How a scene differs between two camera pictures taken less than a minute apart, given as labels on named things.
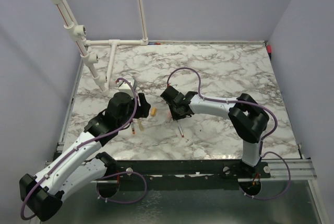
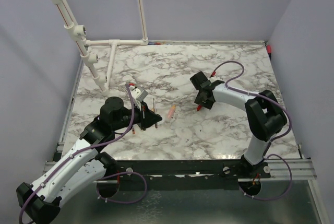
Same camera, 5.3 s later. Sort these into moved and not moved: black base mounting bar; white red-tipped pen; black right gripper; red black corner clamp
Moved: white red-tipped pen; black right gripper
Not moved: black base mounting bar; red black corner clamp
